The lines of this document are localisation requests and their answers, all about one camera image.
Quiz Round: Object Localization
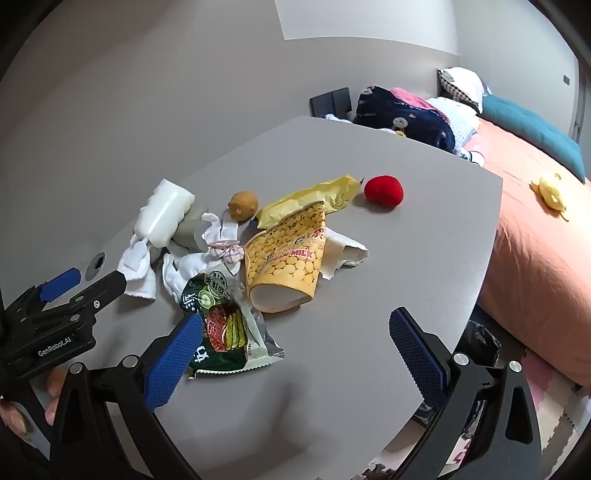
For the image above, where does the brown plush toy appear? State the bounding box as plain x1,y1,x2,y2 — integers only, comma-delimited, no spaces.
228,191,259,221

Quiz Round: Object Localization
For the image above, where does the white sock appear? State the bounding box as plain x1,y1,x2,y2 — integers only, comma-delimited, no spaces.
161,211,242,306
117,234,162,301

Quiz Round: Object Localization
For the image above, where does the pink cloth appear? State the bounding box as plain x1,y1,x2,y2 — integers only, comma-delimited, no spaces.
390,88,439,112

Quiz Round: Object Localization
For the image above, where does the yellow plush duck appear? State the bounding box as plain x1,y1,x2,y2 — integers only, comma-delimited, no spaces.
530,173,571,222

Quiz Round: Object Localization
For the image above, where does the white plastic bottle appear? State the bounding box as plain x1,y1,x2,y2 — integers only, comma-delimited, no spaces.
133,179,197,247

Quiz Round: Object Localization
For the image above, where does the white crumpled paper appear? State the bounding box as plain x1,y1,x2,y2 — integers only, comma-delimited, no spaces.
321,226,369,281

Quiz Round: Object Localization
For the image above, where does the teal cushion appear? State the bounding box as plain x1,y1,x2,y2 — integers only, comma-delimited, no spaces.
480,92,587,183

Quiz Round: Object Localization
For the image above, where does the pale blue checked blanket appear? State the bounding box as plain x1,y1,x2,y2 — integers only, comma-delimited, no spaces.
425,97,483,145

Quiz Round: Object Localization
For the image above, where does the navy printed blanket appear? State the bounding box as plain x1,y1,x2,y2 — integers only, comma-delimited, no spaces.
353,85,458,152

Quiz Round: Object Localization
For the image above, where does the pink and beige foam mat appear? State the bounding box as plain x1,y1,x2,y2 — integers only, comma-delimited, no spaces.
360,342,588,480

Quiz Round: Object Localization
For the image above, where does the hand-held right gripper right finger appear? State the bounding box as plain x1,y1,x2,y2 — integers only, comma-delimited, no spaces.
389,307,543,480

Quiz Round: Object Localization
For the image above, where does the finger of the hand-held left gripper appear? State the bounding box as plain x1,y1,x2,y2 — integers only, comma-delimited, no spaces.
11,268,82,315
65,271,127,329

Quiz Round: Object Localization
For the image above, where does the red plush heart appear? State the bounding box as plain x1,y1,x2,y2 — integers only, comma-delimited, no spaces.
364,174,404,206

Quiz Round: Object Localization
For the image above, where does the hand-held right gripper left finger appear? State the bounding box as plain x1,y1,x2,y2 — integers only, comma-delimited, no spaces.
48,313,204,480

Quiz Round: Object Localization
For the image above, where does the yellow printed paper cup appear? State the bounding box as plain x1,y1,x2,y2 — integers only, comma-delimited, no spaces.
244,200,328,313

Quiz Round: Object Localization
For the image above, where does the green snack packet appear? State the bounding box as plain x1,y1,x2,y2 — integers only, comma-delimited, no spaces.
179,263,286,380

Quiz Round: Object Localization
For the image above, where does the black wall socket plate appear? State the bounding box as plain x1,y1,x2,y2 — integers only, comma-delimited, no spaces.
331,87,354,115
310,92,334,118

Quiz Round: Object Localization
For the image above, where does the checked pillow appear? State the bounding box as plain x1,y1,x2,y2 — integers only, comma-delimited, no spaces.
436,67,492,114

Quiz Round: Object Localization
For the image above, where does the person's left hand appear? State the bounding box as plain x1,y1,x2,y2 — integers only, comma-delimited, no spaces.
0,368,66,437

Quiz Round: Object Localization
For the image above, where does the yellow padded envelope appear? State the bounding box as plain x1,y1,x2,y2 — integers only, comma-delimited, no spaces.
256,174,361,229

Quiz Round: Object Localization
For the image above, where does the bed with orange sheet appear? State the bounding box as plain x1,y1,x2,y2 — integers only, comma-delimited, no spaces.
462,115,591,387

